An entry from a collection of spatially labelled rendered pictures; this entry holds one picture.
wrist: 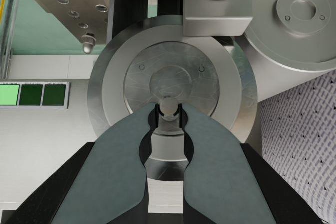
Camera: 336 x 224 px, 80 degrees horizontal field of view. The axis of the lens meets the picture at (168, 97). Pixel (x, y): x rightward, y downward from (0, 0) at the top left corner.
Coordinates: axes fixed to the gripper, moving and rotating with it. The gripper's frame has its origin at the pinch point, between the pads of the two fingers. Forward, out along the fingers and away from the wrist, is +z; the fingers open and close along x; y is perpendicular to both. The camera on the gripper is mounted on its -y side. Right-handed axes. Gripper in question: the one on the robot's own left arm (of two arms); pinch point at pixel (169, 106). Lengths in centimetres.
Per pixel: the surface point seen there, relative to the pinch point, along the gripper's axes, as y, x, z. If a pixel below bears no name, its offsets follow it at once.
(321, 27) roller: -3.2, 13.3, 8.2
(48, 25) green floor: 31, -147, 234
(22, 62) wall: 91, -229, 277
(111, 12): -4.3, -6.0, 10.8
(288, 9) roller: -4.6, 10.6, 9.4
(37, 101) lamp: 18, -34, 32
